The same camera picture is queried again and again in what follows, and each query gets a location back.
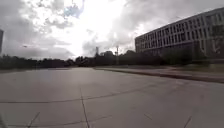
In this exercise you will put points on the large pale multi-storey building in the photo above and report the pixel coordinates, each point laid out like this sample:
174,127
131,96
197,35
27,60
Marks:
186,35

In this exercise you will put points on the tall pole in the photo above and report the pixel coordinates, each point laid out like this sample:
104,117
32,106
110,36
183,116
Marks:
117,55

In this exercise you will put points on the row of dark trees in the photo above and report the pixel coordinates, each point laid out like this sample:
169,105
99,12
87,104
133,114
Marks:
100,60

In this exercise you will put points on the grey concrete slab pavement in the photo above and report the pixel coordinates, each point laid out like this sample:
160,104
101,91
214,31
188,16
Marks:
110,86

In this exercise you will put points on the dark kerb edge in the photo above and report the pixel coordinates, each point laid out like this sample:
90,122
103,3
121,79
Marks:
173,75

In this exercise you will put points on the grass verge strip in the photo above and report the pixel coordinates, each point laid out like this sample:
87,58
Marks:
200,68

